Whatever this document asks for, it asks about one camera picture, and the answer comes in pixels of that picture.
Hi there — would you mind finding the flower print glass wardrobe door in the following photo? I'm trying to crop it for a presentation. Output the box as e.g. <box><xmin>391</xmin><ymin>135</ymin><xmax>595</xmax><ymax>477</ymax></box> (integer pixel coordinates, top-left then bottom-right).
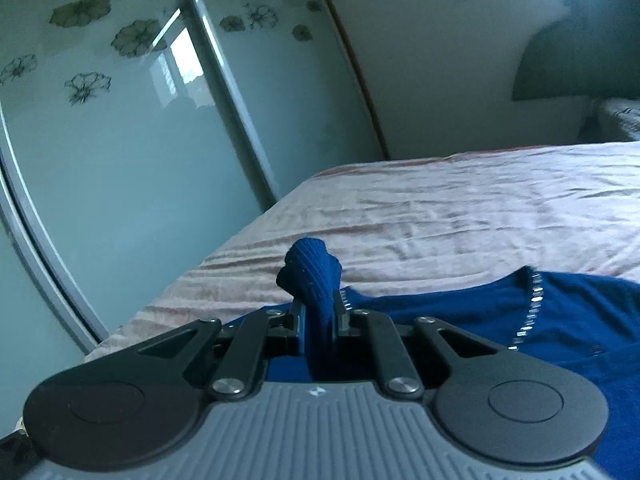
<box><xmin>0</xmin><ymin>0</ymin><xmax>281</xmax><ymax>356</ymax></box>
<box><xmin>185</xmin><ymin>0</ymin><xmax>392</xmax><ymax>202</ymax></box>

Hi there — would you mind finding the bed with pink sheet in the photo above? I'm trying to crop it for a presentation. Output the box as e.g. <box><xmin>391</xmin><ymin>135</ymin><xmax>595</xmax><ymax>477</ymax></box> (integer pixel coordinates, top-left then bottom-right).
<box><xmin>82</xmin><ymin>140</ymin><xmax>640</xmax><ymax>366</ymax></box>

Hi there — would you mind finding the blue knit sweater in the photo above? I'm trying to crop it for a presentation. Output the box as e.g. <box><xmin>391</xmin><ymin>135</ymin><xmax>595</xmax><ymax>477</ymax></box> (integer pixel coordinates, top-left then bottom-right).
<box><xmin>220</xmin><ymin>238</ymin><xmax>640</xmax><ymax>480</ymax></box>

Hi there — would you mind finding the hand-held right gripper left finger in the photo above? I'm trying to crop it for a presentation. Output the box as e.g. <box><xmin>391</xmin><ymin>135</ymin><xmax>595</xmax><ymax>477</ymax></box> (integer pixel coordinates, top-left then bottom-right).
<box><xmin>136</xmin><ymin>299</ymin><xmax>307</xmax><ymax>402</ymax></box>

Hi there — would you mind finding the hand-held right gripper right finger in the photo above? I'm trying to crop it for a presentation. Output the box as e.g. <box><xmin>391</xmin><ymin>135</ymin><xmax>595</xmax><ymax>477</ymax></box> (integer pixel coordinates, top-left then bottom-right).
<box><xmin>333</xmin><ymin>290</ymin><xmax>507</xmax><ymax>402</ymax></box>

